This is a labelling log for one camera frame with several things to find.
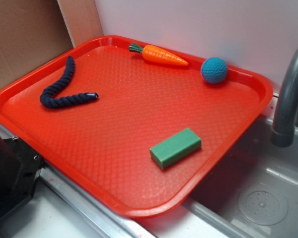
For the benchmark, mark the green rectangular block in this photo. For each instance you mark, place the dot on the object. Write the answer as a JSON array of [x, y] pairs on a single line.
[[175, 148]]

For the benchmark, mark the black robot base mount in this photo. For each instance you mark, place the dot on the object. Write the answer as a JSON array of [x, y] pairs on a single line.
[[19, 169]]

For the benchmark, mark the grey toy faucet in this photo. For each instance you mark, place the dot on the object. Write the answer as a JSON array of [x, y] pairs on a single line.
[[286, 113]]

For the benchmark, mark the orange toy carrot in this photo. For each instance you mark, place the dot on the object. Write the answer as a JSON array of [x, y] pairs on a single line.
[[157, 55]]

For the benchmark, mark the brown cardboard panel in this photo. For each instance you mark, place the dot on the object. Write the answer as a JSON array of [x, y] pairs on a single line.
[[33, 32]]

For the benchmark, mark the grey toy sink basin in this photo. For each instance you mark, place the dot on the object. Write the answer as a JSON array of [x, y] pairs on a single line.
[[251, 193]]

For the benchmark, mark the blue textured ball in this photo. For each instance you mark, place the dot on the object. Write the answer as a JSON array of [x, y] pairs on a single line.
[[214, 70]]

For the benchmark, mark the red plastic tray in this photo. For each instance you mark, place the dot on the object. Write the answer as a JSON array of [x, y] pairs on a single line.
[[95, 112]]

